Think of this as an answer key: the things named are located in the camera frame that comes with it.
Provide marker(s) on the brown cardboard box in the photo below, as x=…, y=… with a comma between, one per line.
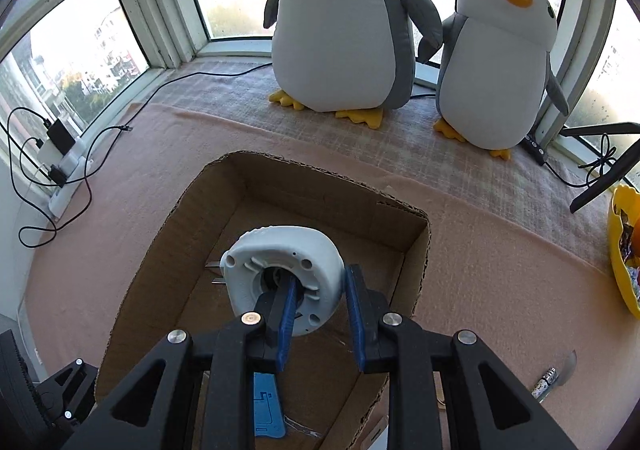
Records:
x=150, y=290

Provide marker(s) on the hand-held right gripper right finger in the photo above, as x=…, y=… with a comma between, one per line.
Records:
x=353, y=322

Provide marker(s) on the pink blanket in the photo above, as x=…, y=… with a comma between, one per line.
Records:
x=500, y=280

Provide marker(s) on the silver patterned wrapper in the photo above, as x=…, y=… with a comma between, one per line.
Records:
x=545, y=382

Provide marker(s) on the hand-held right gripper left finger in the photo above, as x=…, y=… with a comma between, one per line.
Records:
x=284, y=322

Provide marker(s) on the grey plaid blanket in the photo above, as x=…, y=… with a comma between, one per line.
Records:
x=350, y=145

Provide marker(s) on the large grey penguin plush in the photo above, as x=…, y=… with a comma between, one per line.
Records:
x=340, y=30

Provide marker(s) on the blue flat plastic card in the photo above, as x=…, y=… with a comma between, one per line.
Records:
x=267, y=410

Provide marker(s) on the black charger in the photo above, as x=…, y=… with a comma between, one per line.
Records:
x=61, y=135

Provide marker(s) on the small grey penguin plush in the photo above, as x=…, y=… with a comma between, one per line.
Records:
x=490, y=80

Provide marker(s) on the black inline control box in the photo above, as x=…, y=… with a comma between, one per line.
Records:
x=534, y=149

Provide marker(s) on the small black plug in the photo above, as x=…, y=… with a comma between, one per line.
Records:
x=56, y=175

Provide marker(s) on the white round plug-in device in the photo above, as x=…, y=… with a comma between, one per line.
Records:
x=285, y=247

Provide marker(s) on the white window frame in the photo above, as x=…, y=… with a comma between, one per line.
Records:
x=145, y=5

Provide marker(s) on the white charger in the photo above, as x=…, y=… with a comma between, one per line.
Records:
x=50, y=155

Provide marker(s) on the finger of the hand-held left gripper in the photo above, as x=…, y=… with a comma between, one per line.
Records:
x=70, y=390

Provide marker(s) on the black tripod stand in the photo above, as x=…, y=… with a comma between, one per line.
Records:
x=607, y=180

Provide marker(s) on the yellow plastic bowl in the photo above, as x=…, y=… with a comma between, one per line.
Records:
x=617, y=255

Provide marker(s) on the pile of wrapped candies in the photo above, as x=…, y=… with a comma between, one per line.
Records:
x=631, y=250

